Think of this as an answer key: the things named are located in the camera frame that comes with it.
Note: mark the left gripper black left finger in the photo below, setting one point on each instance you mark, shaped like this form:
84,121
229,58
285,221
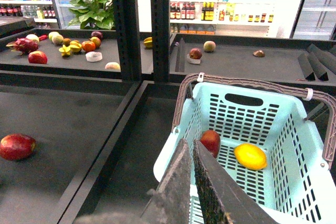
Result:
170,202

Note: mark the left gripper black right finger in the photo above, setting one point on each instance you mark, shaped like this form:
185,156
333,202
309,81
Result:
221,199

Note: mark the yellow lemon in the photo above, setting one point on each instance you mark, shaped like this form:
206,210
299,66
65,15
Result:
250,156

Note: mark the red mango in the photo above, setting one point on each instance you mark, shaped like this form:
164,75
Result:
17,146
211,140

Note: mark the light blue plastic basket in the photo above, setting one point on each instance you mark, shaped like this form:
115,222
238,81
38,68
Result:
264,141

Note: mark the brown basket handle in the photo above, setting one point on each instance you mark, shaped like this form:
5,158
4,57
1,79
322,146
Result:
186,90

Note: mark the red mango on tray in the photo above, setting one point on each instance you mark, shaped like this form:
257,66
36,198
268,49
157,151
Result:
17,146

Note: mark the dark red pomegranate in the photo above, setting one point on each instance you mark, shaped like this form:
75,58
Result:
195,53

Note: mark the green red peach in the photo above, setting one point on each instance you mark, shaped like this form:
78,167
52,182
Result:
209,46

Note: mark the orange persimmon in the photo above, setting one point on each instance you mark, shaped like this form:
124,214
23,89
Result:
88,46

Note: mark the yellow star fruit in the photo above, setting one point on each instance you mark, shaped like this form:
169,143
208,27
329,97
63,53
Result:
65,51

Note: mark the red apple left tray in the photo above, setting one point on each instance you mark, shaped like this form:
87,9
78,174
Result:
37,57

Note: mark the glass door fridge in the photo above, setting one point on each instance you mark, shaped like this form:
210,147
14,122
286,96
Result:
315,20

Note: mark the green potted plant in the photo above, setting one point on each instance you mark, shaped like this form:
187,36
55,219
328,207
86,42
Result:
92,14

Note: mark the pink dragon fruit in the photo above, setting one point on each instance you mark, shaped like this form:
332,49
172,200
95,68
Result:
23,45

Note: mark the black shelf post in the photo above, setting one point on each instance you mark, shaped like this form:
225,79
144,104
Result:
126,22

